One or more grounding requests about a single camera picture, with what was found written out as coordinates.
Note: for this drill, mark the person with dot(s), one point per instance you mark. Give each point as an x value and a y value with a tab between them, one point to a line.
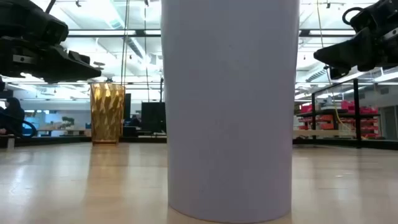
14	109

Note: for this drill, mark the amber faceted plastic cup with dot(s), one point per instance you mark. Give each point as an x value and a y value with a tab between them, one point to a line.
107	115

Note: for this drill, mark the red bin storage rack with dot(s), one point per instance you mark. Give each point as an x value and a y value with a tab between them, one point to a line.
367	110

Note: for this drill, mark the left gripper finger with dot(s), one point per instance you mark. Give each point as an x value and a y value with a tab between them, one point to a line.
71	70
79	58

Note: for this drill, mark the lavender plastic cup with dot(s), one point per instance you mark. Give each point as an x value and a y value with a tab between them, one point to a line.
230	109

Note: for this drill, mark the potted green plant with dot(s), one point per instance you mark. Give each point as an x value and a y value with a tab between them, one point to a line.
67	122

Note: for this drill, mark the black monitor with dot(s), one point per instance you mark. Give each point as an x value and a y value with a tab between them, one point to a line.
154	116

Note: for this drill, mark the black curved chair frame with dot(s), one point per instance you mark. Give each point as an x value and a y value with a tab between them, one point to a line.
32	128

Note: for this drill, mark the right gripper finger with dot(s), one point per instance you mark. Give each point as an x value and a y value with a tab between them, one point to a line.
339	73
348	53

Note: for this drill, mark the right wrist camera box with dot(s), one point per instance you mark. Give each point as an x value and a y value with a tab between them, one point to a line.
379	12

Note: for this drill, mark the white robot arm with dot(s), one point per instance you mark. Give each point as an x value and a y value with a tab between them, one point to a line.
329	102

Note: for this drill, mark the wooden shelf black frame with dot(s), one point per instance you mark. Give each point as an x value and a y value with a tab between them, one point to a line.
356	109

